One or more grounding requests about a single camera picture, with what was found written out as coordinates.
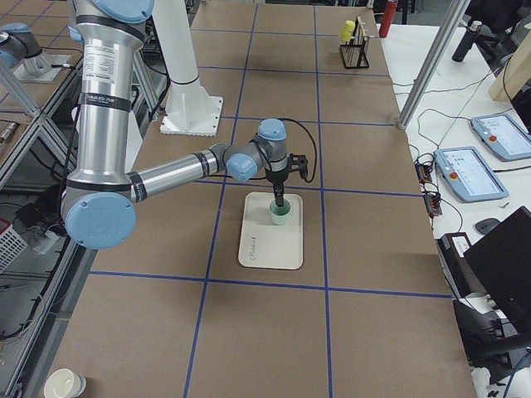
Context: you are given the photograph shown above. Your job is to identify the paper cup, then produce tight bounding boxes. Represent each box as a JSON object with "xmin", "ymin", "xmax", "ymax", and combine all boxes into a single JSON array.
[{"xmin": 43, "ymin": 368, "xmax": 86, "ymax": 398}]

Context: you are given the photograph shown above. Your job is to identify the cream rabbit tray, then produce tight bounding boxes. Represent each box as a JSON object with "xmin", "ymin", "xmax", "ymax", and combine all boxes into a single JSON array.
[{"xmin": 238, "ymin": 192, "xmax": 304, "ymax": 270}]

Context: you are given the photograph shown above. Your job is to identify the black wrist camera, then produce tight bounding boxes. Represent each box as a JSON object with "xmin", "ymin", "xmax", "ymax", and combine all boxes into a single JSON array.
[{"xmin": 288, "ymin": 153, "xmax": 308, "ymax": 181}]

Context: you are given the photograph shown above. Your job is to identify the black computer mouse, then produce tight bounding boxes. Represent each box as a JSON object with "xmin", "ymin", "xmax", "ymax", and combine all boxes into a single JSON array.
[{"xmin": 474, "ymin": 217, "xmax": 501, "ymax": 235}]

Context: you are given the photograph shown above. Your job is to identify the yellow cup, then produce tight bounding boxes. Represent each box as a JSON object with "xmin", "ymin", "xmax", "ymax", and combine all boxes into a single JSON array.
[{"xmin": 339, "ymin": 20, "xmax": 356, "ymax": 42}]

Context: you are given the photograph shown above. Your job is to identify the aluminium frame post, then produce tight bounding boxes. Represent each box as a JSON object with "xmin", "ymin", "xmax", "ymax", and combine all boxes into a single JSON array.
[{"xmin": 397, "ymin": 0, "xmax": 470, "ymax": 130}]

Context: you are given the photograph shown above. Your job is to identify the black box on desk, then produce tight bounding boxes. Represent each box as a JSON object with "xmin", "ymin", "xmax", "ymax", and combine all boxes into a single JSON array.
[{"xmin": 436, "ymin": 232, "xmax": 490, "ymax": 299}]

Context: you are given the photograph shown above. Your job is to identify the black wire cup rack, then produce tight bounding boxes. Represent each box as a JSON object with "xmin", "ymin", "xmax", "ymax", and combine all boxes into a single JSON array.
[{"xmin": 339, "ymin": 15, "xmax": 372, "ymax": 70}]

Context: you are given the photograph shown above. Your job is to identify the red cylinder bottle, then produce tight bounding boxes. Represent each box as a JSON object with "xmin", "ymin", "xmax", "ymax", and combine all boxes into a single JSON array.
[{"xmin": 378, "ymin": 0, "xmax": 398, "ymax": 38}]

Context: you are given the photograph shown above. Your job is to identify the pale green cup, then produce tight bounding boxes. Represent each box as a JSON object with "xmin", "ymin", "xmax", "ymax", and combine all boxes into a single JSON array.
[{"xmin": 269, "ymin": 200, "xmax": 291, "ymax": 226}]

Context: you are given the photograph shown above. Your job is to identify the blue teach pendant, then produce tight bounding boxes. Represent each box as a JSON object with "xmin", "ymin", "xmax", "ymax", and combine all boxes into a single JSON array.
[
  {"xmin": 470, "ymin": 113, "xmax": 531, "ymax": 162},
  {"xmin": 434, "ymin": 147, "xmax": 509, "ymax": 203}
]

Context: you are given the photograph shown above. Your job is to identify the black thermos bottle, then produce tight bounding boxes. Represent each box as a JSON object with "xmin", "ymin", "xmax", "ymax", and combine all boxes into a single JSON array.
[{"xmin": 451, "ymin": 20, "xmax": 483, "ymax": 62}]

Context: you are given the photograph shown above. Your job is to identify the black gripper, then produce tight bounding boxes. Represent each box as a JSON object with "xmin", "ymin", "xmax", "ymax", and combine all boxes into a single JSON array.
[{"xmin": 265, "ymin": 165, "xmax": 289, "ymax": 207}]

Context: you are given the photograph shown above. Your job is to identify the far blue teach pendant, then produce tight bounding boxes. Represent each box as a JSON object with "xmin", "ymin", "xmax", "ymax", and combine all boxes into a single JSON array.
[{"xmin": 470, "ymin": 113, "xmax": 531, "ymax": 162}]

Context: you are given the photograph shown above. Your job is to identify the near blue teach pendant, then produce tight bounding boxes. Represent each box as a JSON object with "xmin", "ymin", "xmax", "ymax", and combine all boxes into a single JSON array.
[{"xmin": 434, "ymin": 147, "xmax": 509, "ymax": 203}]

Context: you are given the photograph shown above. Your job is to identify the black laptop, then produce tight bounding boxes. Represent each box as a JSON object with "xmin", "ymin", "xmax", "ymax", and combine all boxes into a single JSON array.
[{"xmin": 465, "ymin": 206, "xmax": 530, "ymax": 333}]

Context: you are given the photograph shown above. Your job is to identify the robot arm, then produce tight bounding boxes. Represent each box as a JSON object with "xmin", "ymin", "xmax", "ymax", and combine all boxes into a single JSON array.
[{"xmin": 61, "ymin": 1, "xmax": 290, "ymax": 250}]

